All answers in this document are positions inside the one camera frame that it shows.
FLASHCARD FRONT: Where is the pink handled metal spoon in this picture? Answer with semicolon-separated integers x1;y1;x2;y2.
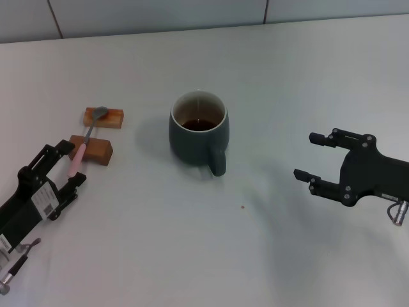
66;106;109;178

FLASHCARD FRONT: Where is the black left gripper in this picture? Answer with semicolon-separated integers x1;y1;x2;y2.
0;139;88;254

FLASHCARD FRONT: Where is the grey ceramic mug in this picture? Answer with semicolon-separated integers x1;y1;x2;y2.
168;90;230;177

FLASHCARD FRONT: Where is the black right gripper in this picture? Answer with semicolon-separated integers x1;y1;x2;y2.
293;127;409;208

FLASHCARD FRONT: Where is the dark brown wooden block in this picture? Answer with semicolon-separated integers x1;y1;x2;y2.
68;134;114;166

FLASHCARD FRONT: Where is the right gripper cable with plug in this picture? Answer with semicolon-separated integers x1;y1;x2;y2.
387;199;409;228

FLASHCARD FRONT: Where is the light wooden grooved block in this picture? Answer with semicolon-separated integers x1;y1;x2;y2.
82;107;125;130

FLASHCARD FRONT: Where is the dark coffee liquid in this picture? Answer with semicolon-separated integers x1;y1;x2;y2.
181;118;217;132

